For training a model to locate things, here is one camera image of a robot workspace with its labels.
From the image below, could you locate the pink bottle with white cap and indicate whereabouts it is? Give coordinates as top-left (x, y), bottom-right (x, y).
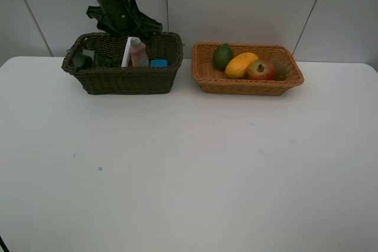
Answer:
top-left (130, 37), bottom-right (149, 68)

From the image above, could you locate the brown kiwi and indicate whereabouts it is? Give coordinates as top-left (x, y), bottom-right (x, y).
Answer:
top-left (272, 59), bottom-right (288, 81)

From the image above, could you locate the dark brown wicker basket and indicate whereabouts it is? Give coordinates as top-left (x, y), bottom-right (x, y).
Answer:
top-left (61, 32), bottom-right (183, 95)

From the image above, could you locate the red pomegranate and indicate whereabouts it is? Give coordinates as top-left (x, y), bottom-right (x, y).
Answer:
top-left (247, 59), bottom-right (276, 80)

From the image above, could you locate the yellow mango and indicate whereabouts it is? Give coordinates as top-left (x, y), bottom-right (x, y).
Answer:
top-left (225, 52), bottom-right (259, 79)

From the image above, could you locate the dark green pump bottle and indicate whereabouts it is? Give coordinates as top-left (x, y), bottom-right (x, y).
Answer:
top-left (73, 50), bottom-right (113, 71)

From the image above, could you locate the white marker with red caps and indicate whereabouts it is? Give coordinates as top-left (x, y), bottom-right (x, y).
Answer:
top-left (121, 37), bottom-right (133, 68)

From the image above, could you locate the black whiteboard eraser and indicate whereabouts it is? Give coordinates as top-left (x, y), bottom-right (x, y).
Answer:
top-left (150, 59), bottom-right (169, 68)

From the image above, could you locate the green lime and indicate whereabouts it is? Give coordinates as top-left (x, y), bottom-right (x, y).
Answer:
top-left (213, 43), bottom-right (233, 71)

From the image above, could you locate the orange wicker basket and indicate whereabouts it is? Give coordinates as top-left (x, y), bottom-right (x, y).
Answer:
top-left (191, 42), bottom-right (304, 96)

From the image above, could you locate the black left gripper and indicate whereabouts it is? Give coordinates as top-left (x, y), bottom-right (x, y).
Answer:
top-left (86, 6), bottom-right (162, 38)

